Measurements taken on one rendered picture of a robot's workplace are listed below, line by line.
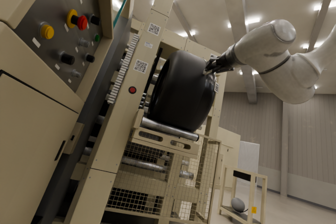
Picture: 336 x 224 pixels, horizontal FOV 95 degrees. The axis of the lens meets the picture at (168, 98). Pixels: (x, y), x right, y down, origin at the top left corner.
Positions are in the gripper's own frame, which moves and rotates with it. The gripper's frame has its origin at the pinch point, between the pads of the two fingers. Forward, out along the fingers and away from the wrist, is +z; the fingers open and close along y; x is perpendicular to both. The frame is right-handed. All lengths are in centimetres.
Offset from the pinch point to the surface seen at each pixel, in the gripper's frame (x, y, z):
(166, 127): 34.2, 9.5, 10.2
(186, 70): 2.9, 10.1, 2.9
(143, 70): 5.8, 30.8, 21.9
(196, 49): -41, -9, 55
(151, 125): 35.8, 17.8, 10.2
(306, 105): -362, -1059, 666
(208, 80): 3.5, -3.4, 2.7
